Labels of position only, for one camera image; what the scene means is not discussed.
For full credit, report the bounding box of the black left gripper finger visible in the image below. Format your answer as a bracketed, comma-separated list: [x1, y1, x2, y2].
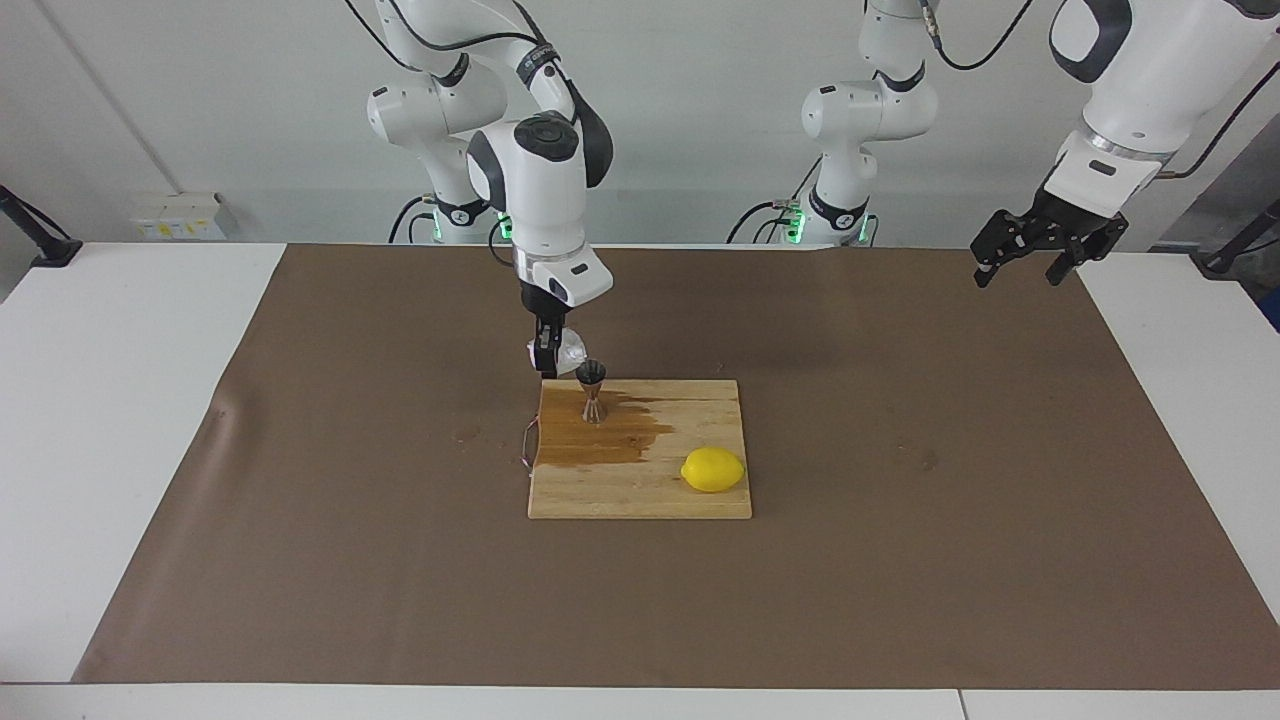
[1047, 222, 1127, 287]
[972, 210, 1031, 289]

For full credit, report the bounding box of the small clear plastic cup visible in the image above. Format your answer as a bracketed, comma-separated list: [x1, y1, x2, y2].
[527, 328, 589, 373]

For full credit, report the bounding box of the steel double jigger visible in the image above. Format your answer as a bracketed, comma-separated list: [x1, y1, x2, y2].
[574, 359, 608, 428]

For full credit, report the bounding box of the wooden cutting board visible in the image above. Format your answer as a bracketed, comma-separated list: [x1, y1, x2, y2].
[520, 378, 753, 521]

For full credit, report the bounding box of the yellow lemon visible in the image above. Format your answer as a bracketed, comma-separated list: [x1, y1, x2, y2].
[680, 446, 748, 494]

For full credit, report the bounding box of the brown paper table mat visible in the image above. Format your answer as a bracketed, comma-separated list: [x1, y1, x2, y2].
[72, 243, 1280, 691]

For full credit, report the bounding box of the black clamp mount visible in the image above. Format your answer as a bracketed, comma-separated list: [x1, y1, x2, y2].
[0, 185, 84, 268]
[1190, 198, 1280, 281]

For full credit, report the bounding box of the black base cable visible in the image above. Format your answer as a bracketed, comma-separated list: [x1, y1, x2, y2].
[388, 196, 433, 244]
[727, 200, 791, 244]

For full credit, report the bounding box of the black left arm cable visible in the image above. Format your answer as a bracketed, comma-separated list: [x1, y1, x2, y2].
[920, 0, 1280, 179]

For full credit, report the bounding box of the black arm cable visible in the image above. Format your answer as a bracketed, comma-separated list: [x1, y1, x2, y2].
[345, 0, 576, 271]
[920, 0, 1280, 179]

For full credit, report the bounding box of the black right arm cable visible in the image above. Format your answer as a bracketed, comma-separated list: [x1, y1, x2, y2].
[345, 0, 576, 271]

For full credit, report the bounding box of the white wall outlet box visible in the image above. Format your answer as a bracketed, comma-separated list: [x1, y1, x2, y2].
[130, 193, 227, 242]

